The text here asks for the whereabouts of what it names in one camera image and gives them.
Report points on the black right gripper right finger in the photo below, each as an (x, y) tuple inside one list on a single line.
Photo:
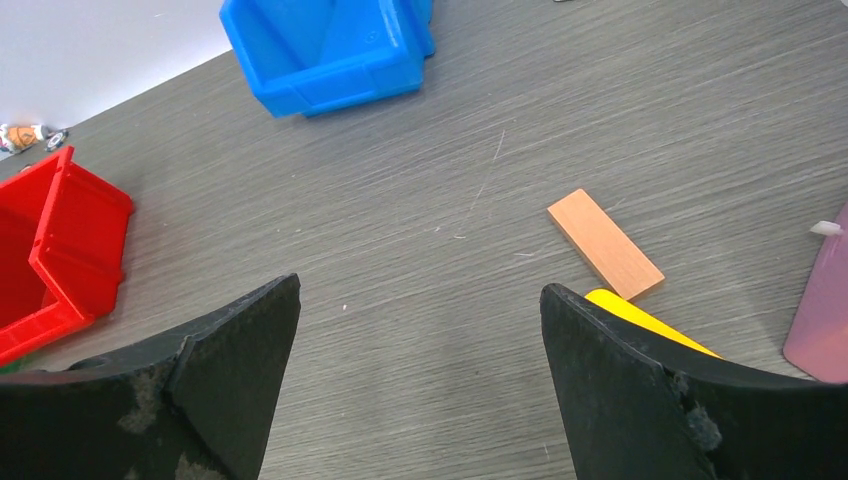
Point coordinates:
[(636, 405)]

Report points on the blue plastic bin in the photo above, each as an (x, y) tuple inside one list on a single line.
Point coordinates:
[(314, 57)]

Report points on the wooden block near right arm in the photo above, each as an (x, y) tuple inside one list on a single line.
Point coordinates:
[(612, 255)]

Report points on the yellow triangle toy right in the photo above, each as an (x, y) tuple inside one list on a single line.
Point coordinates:
[(624, 309)]

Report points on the red plastic bin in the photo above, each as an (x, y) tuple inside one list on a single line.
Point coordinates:
[(63, 233)]

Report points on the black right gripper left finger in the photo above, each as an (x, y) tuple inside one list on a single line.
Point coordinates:
[(193, 402)]

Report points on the pink metronome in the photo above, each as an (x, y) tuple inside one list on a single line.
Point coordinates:
[(817, 339)]

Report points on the poker chip near figurine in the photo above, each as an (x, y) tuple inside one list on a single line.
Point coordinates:
[(56, 140)]

